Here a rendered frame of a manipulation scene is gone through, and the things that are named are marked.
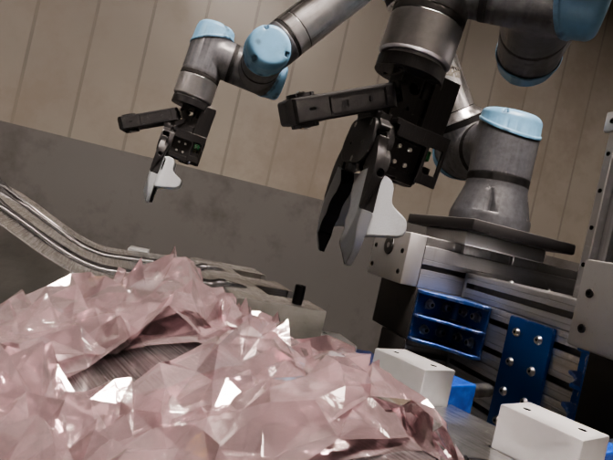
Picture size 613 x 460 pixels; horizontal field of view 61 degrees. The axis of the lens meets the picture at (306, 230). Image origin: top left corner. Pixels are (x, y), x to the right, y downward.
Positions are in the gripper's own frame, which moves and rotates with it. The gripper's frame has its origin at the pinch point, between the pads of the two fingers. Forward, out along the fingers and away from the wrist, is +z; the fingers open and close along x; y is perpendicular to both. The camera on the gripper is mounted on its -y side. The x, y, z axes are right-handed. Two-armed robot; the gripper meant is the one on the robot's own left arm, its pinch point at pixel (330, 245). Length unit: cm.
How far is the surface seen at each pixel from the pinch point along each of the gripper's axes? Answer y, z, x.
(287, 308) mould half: -4.1, 6.2, -5.6
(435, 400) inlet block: 4.6, 7.4, -18.0
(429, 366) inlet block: 3.6, 5.3, -17.3
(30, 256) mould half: -25.2, 7.3, -6.7
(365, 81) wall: 59, -66, 175
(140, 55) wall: -34, -39, 174
